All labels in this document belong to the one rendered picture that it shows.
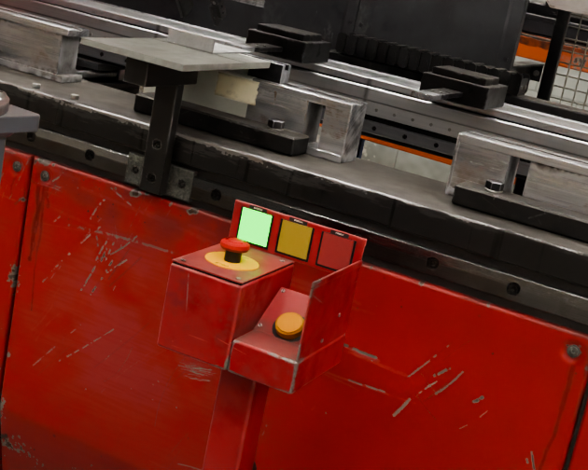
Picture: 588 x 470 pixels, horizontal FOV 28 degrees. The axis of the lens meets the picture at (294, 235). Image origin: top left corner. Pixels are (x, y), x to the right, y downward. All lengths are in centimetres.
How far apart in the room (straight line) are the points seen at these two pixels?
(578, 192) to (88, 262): 80
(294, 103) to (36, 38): 52
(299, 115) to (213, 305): 48
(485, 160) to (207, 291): 50
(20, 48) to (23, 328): 50
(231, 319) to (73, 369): 60
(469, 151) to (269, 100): 34
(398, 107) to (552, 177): 44
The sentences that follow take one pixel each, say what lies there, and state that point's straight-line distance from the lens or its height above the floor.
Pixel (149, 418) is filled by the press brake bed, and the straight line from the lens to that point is 196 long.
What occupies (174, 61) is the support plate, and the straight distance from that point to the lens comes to 169.
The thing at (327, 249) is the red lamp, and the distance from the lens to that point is 157.
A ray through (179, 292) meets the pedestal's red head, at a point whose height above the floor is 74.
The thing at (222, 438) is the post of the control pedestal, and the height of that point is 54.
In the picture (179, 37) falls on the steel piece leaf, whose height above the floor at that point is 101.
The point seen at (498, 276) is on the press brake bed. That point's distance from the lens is 164.
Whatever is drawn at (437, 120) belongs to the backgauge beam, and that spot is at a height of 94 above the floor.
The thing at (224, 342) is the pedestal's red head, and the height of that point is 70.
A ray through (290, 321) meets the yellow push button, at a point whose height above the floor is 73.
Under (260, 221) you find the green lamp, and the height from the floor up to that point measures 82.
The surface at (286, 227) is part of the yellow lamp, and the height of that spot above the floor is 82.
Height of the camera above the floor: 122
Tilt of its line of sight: 15 degrees down
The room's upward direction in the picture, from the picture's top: 11 degrees clockwise
